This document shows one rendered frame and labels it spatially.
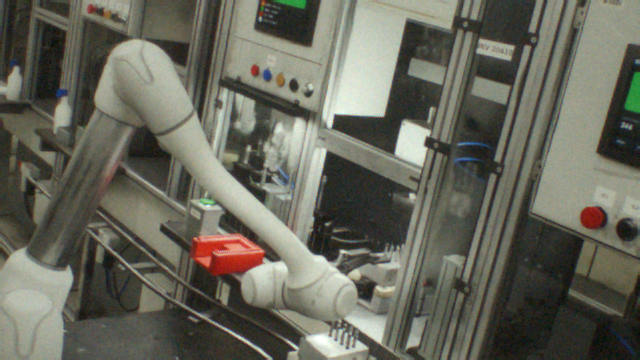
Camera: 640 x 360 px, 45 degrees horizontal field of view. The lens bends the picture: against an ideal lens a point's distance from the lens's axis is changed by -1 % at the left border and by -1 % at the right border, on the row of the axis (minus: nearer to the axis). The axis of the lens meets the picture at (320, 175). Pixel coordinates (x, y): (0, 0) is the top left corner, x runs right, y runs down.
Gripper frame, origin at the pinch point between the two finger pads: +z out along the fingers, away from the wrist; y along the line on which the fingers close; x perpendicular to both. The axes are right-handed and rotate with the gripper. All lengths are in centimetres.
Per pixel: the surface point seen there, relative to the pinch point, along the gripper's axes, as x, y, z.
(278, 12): 41, 58, -16
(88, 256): 88, -31, -38
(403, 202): 0.5, 18.5, 4.7
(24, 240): 267, -106, 11
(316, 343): -16.2, -6.8, -32.2
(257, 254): 25.4, -4.7, -19.7
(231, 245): 34.0, -5.6, -22.3
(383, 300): -6.7, -5.3, -2.2
